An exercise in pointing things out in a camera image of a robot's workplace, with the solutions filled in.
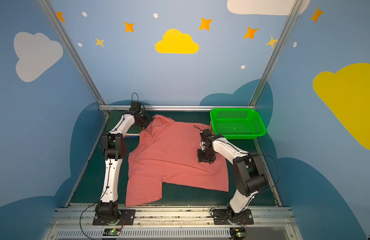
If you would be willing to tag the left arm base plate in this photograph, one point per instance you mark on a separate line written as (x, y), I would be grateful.
(122, 217)

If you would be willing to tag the right aluminium frame post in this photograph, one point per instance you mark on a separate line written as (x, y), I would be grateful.
(285, 32)

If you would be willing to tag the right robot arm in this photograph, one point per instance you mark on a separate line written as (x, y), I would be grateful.
(247, 187)

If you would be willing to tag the right controller board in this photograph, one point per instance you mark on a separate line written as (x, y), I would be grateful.
(237, 233)

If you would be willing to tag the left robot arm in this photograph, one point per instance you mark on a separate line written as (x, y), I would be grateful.
(114, 149)

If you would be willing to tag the controller board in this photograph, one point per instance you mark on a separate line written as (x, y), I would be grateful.
(237, 233)
(112, 232)

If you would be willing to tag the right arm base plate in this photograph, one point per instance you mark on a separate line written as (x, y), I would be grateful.
(228, 217)

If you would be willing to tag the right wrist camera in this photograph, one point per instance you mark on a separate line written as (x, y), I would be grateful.
(204, 144)

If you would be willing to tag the aluminium frame post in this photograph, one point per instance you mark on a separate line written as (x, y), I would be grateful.
(285, 32)
(51, 14)

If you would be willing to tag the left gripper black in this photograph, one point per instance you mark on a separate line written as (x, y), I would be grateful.
(146, 122)

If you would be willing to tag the aluminium front rail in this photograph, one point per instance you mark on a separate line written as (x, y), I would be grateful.
(172, 223)

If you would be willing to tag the pink red t-shirt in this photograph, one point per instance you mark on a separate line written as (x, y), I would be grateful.
(167, 153)

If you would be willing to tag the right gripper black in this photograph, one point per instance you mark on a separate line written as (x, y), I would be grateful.
(205, 156)

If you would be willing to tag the rear aluminium frame bar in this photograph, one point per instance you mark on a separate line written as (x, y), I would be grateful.
(173, 108)

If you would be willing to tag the left controller board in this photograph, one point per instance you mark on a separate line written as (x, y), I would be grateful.
(112, 232)

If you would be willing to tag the green plastic basket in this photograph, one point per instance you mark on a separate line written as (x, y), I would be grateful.
(237, 123)

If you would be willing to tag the left aluminium frame post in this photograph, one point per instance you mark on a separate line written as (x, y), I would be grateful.
(51, 14)

